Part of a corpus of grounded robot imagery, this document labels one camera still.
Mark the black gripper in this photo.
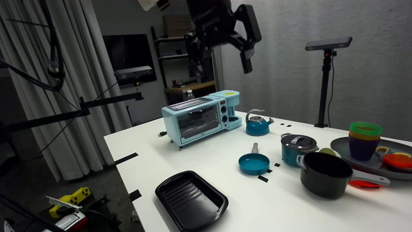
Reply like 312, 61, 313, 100
184, 0, 263, 75

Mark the glass lid grey handle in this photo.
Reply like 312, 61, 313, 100
281, 133, 319, 152

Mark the teal toy pot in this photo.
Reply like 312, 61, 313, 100
281, 133, 319, 169

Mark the dark storage shelf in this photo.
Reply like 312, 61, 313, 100
149, 12, 216, 107

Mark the brown cardboard box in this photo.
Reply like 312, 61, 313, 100
161, 13, 193, 36

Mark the grey backdrop curtain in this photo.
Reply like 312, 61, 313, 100
205, 0, 412, 141

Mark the light blue toy oven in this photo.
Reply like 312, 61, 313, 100
161, 89, 243, 151

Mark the teal toy kettle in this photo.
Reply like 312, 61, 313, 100
245, 107, 276, 137

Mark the dark monitor screen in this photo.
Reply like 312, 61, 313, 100
102, 34, 158, 87

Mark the black tripod stand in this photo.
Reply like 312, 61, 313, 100
314, 48, 339, 129

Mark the cream small dish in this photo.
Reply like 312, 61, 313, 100
319, 147, 343, 159

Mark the grey divided plate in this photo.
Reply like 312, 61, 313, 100
330, 136, 412, 181

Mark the black baking tray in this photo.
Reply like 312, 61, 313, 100
155, 169, 231, 232

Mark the green plastic cup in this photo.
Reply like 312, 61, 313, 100
348, 120, 384, 138

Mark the orange plastic cup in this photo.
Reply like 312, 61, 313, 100
349, 132, 382, 143

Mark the black table edge clamp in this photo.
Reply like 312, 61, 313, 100
129, 188, 143, 203

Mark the black boom pole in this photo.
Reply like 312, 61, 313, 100
0, 92, 146, 134

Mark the white pleated curtain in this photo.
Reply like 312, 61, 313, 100
0, 0, 134, 182

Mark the red plastic disc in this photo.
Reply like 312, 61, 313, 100
348, 179, 381, 191

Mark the orange plastic disc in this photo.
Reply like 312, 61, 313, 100
381, 152, 412, 173

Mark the yellow hand tool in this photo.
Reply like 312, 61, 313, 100
48, 186, 93, 219

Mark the red white tool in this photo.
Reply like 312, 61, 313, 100
55, 210, 90, 232

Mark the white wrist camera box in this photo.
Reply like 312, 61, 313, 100
137, 0, 171, 13

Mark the black stereo camera bar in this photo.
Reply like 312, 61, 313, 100
304, 36, 354, 52

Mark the teal pan grey handle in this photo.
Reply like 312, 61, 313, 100
237, 142, 272, 177

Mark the black table edge strap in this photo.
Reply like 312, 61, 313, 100
112, 151, 140, 168

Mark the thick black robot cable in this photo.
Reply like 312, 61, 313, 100
0, 0, 67, 93

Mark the black saucepan grey handle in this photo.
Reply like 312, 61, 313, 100
295, 151, 391, 200

